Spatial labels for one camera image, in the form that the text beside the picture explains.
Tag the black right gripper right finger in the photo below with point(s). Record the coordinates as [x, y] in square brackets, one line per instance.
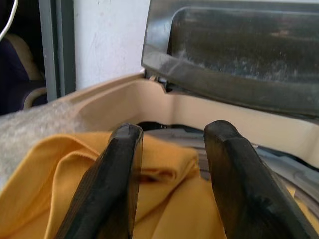
[249, 194]

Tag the yellow cloth garment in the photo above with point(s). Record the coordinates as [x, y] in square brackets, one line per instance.
[174, 199]

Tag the beige top-load washing machine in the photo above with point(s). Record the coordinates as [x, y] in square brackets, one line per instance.
[139, 104]

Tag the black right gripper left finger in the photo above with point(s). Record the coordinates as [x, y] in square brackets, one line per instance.
[104, 189]

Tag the dark blue beige chair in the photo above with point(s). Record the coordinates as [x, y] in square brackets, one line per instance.
[17, 74]

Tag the dark transparent washer lid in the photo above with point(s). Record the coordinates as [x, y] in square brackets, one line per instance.
[239, 52]

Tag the grey door frame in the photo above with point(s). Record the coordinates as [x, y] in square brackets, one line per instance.
[57, 47]

